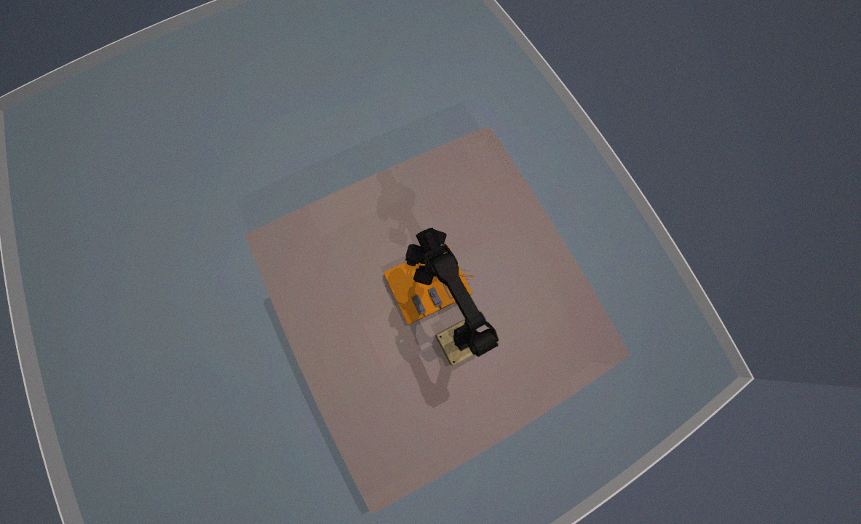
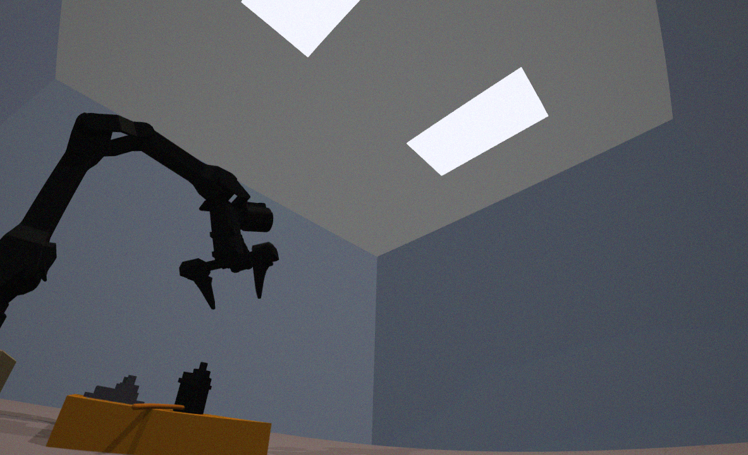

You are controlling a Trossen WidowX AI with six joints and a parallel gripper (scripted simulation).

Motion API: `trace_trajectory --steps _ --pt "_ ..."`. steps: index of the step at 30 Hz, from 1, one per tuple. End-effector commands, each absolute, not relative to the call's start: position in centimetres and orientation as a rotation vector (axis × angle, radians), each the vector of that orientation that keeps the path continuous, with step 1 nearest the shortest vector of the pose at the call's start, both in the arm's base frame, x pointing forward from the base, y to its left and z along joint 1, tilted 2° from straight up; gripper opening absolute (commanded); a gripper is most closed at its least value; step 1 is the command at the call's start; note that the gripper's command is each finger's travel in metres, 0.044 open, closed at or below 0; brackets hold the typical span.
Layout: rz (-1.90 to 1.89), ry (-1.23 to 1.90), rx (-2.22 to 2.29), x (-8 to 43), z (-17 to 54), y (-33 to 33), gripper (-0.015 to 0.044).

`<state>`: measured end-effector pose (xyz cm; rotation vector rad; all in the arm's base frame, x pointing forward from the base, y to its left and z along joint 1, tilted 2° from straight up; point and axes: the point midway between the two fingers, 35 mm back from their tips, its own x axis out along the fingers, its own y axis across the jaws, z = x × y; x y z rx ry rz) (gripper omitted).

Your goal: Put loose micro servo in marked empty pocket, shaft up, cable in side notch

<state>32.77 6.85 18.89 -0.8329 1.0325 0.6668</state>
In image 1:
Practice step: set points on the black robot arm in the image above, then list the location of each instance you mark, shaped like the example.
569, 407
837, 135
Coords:
445, 267

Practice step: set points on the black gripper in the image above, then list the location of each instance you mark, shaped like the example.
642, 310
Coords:
423, 275

